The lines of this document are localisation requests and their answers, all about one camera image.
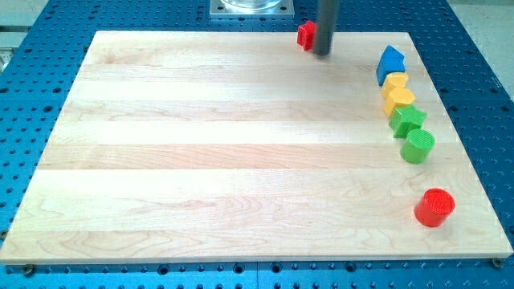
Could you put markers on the red star block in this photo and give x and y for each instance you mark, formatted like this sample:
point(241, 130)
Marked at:
point(306, 34)

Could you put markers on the green star block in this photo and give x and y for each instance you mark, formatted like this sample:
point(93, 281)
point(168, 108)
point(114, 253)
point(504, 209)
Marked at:
point(406, 119)

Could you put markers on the light wooden board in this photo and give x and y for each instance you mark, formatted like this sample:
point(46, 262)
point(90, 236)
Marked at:
point(188, 147)

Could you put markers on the yellow block upper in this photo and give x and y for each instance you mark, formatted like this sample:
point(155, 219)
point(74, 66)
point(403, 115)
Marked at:
point(393, 80)

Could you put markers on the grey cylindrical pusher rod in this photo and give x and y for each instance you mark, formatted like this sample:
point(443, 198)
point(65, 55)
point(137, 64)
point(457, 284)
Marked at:
point(327, 11)

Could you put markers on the blue pentagon block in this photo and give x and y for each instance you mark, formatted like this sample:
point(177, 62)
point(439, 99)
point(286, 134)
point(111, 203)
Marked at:
point(391, 61)

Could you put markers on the green cylinder block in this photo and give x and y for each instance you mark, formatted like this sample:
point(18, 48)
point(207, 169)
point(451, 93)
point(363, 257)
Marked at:
point(417, 146)

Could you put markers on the red cylinder block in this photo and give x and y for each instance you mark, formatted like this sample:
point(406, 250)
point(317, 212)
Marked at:
point(435, 206)

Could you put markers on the blue perforated table plate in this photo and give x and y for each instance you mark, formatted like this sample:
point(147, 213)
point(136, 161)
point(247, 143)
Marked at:
point(35, 83)

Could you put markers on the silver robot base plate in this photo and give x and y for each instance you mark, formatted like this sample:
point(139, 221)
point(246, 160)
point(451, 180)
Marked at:
point(227, 8)

